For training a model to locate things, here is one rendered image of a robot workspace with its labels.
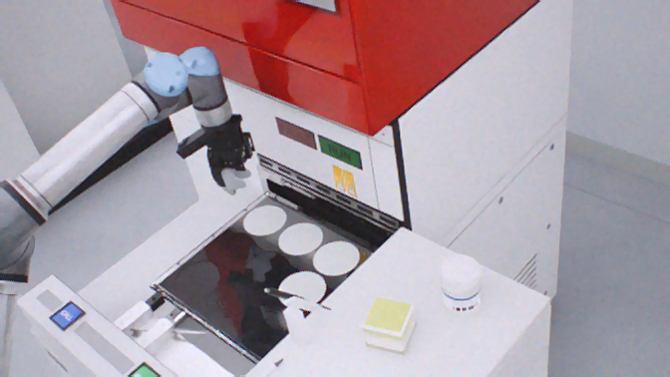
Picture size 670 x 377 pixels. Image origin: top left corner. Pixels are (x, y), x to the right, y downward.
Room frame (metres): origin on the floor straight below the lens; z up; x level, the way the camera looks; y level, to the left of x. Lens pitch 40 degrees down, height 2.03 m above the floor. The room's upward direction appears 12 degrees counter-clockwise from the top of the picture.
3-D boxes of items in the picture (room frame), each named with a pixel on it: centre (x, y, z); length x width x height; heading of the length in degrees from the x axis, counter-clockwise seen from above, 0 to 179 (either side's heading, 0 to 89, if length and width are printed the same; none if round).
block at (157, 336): (1.01, 0.42, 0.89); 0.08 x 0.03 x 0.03; 130
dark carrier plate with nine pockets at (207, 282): (1.14, 0.18, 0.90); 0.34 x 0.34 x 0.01; 40
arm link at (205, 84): (1.30, 0.21, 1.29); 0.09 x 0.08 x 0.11; 117
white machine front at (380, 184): (1.43, 0.13, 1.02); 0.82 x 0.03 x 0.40; 40
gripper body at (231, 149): (1.30, 0.20, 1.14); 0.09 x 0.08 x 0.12; 69
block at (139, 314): (1.07, 0.47, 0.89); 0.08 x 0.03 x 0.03; 130
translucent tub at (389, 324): (0.83, -0.05, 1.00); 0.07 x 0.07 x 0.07; 60
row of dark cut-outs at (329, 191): (1.29, 0.02, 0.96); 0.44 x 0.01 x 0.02; 40
